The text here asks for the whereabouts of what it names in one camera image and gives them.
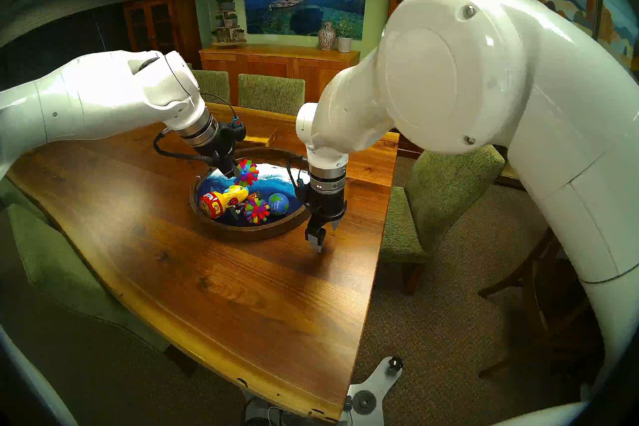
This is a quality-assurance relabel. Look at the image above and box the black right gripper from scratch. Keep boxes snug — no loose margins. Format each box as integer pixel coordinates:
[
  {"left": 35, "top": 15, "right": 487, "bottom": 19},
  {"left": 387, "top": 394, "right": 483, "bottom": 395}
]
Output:
[{"left": 305, "top": 189, "right": 348, "bottom": 253}]

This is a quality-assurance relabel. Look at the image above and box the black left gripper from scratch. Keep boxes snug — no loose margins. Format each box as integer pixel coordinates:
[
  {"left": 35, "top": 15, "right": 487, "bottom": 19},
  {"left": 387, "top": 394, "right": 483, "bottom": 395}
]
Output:
[{"left": 197, "top": 129, "right": 243, "bottom": 180}]

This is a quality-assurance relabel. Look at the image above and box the multicolour spiky ball toy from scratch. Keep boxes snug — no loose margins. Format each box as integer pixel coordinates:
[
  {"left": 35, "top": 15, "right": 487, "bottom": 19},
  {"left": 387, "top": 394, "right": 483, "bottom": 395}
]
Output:
[
  {"left": 234, "top": 159, "right": 260, "bottom": 186},
  {"left": 244, "top": 198, "right": 271, "bottom": 224}
]

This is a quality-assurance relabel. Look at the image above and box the round wooden ocean resin tray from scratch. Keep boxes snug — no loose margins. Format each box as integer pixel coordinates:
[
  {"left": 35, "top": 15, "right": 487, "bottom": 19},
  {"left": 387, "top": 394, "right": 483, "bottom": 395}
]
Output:
[{"left": 189, "top": 147, "right": 313, "bottom": 242}]

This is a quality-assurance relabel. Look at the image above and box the rectangular wooden block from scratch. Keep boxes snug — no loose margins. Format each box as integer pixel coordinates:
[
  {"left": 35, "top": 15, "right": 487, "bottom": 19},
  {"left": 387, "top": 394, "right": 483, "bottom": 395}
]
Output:
[{"left": 244, "top": 125, "right": 280, "bottom": 148}]

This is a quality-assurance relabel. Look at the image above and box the green upholstered dining chair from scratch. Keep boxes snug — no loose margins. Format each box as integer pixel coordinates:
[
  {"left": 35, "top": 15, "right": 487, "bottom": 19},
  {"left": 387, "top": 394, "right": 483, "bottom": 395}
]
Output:
[
  {"left": 192, "top": 70, "right": 231, "bottom": 105},
  {"left": 6, "top": 203, "right": 196, "bottom": 378},
  {"left": 238, "top": 74, "right": 306, "bottom": 116},
  {"left": 379, "top": 144, "right": 506, "bottom": 296}
]

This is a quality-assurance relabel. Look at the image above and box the light wooden sideboard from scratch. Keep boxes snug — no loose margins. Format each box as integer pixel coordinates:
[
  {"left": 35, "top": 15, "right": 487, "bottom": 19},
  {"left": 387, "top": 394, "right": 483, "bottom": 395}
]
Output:
[{"left": 199, "top": 44, "right": 361, "bottom": 104}]

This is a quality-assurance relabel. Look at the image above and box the tiered stand with plants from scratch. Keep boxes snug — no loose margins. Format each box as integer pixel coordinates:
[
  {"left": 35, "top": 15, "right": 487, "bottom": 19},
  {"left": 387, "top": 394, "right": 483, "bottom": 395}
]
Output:
[{"left": 211, "top": 0, "right": 246, "bottom": 49}]

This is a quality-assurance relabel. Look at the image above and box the dark wood glass-door cabinet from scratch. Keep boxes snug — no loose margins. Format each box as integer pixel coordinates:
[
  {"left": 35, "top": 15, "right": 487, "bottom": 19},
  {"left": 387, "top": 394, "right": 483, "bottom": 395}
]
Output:
[{"left": 123, "top": 0, "right": 202, "bottom": 70}]

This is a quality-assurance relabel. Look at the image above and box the patterned ceramic vase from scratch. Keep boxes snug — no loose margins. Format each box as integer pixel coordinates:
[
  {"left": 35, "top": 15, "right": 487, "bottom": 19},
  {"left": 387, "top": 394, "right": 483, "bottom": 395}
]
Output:
[{"left": 318, "top": 21, "right": 337, "bottom": 52}]

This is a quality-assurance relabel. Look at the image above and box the plant in white pot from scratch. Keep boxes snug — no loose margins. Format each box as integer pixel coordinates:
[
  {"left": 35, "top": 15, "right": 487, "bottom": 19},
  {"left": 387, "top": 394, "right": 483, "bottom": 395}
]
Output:
[{"left": 333, "top": 19, "right": 355, "bottom": 53}]

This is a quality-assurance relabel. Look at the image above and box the dark window blind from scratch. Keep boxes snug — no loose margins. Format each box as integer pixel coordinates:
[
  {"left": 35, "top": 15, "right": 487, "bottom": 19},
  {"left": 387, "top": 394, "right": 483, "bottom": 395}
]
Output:
[{"left": 0, "top": 6, "right": 128, "bottom": 91}]

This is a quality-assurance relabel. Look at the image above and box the dark bare wooden chair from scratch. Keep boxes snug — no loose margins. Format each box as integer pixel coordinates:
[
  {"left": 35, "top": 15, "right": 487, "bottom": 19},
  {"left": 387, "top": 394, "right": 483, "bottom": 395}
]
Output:
[{"left": 477, "top": 225, "right": 605, "bottom": 378}]

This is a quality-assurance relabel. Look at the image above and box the landscape painting with orange hills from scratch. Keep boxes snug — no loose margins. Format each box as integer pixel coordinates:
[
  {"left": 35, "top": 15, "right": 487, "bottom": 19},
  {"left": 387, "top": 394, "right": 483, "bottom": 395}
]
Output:
[{"left": 597, "top": 0, "right": 639, "bottom": 71}]

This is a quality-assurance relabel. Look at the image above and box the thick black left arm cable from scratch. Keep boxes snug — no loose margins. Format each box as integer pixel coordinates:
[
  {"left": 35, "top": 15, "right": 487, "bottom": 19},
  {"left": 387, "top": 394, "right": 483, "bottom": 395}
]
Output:
[{"left": 153, "top": 129, "right": 220, "bottom": 164}]

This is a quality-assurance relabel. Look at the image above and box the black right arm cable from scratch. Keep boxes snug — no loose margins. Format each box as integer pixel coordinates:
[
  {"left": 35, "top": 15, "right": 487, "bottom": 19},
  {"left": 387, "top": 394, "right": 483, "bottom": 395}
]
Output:
[{"left": 286, "top": 153, "right": 310, "bottom": 187}]

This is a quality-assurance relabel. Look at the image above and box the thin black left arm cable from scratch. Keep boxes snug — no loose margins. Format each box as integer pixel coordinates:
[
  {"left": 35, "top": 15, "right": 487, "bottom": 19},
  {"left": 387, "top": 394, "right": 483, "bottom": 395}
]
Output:
[{"left": 200, "top": 93, "right": 238, "bottom": 122}]

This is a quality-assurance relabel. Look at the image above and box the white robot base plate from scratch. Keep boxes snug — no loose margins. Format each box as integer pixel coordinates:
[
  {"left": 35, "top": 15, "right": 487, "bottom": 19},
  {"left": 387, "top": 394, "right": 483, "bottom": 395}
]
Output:
[{"left": 344, "top": 356, "right": 404, "bottom": 416}]

